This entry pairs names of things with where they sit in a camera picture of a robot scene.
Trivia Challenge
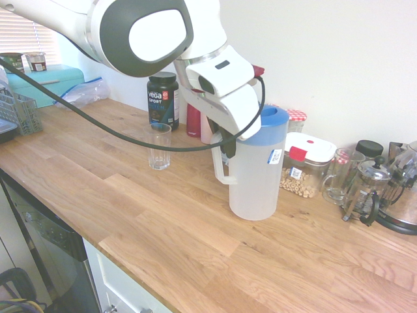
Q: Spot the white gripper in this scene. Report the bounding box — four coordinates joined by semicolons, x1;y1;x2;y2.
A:
180;44;263;159

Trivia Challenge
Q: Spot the translucent pitcher with blue lid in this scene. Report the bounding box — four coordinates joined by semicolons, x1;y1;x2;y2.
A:
210;104;290;222

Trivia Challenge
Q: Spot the dark red water bottle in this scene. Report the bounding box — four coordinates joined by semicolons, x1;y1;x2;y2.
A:
186;102;202;138

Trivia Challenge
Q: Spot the black Vega protein tub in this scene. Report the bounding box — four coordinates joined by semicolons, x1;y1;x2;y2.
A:
146;72;180;132

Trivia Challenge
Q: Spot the clear faceted drinking glass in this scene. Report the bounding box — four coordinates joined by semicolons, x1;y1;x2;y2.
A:
143;123;173;171

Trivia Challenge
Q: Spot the jar with red checkered lid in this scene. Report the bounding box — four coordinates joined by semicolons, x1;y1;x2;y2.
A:
285;109;308;134

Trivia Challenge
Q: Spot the cereal container with white lid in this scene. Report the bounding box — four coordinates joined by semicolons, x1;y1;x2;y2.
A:
279;132;338;199

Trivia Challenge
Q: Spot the clear glass mug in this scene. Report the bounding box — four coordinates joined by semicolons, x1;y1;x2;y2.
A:
321;147;366;205

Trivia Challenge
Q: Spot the clear plastic zip bag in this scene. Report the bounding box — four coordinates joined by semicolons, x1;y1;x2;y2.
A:
53;76;111;110

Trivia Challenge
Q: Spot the glass jar with black lid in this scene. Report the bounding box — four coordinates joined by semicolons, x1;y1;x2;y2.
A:
354;139;385;162

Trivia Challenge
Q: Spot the glass French press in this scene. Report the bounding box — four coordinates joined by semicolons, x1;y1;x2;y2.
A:
340;155;407;228

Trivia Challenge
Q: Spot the teal bread box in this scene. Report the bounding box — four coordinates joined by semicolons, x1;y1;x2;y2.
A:
6;63;81;109

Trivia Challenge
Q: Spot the stainless steel electric kettle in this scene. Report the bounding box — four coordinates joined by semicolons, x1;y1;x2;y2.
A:
374;140;417;236

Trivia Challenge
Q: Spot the grey plastic cutlery basket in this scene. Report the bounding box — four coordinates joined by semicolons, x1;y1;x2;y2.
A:
0;87;45;137

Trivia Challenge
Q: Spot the stainless steel dishwasher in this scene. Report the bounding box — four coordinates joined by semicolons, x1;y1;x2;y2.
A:
0;171;100;313

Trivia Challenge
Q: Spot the white and maroon cup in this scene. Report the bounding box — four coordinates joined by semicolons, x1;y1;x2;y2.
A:
25;51;48;72

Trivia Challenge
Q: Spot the black dish tray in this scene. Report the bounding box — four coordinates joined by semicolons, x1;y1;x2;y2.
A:
0;119;17;144

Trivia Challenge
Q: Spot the dark green oats cup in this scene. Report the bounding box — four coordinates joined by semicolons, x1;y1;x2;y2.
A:
0;52;25;75

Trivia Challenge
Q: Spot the white window blind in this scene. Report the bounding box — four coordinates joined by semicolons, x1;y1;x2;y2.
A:
0;6;59;66

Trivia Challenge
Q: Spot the thick black camera cable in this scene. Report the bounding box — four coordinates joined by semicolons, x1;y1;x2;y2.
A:
0;57;265;153

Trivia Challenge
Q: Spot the silver drawer bar handle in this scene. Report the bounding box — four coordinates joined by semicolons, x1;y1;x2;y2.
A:
108;303;154;313

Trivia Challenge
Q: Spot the black coiled cable bundle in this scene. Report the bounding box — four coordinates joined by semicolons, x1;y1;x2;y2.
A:
0;267;48;313

